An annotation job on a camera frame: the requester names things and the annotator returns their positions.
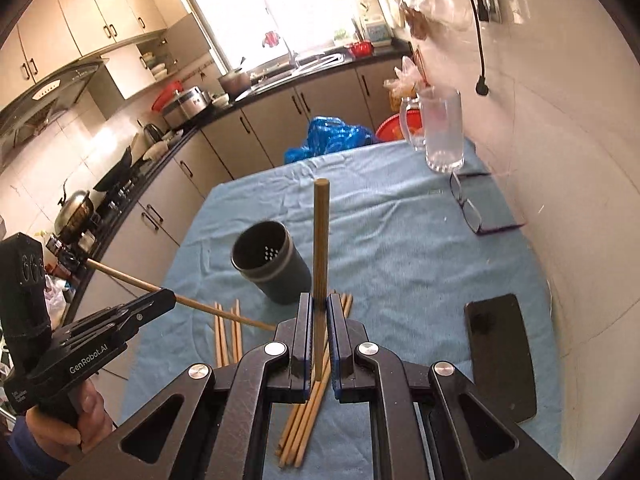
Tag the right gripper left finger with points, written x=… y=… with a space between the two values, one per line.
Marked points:
x=210 y=423

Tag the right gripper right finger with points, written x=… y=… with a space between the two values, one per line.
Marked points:
x=428 y=422

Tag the left hand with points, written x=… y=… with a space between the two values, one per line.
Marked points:
x=69 y=444

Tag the black smartphone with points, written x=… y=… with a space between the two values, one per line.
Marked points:
x=501 y=360

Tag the steel kettle pot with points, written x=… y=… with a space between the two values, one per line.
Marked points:
x=75 y=212

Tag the blue table cloth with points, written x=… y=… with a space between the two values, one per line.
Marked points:
x=398 y=244

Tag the dark grey utensil holder cup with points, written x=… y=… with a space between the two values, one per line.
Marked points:
x=265 y=255

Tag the black frying pan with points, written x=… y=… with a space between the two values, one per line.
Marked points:
x=116 y=173

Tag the black framed eyeglasses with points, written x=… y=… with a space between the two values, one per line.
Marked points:
x=471 y=214

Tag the range hood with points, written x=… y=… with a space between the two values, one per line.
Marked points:
x=54 y=95

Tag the silver rice cooker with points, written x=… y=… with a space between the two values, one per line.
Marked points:
x=184 y=106

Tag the red colander basket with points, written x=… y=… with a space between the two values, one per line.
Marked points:
x=166 y=95

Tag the red plastic basin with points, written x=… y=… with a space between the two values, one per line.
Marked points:
x=390 y=131

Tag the glass beer mug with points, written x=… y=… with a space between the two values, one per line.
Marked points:
x=441 y=137

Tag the blue plastic bag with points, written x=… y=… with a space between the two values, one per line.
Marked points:
x=327 y=135

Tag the brown cooking pot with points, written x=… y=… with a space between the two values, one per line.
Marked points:
x=235 y=83

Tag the sink faucet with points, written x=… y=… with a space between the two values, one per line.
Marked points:
x=292 y=55

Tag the red small bowl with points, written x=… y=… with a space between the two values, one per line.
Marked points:
x=361 y=49

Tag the black power cable plug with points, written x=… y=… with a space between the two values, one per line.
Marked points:
x=481 y=87

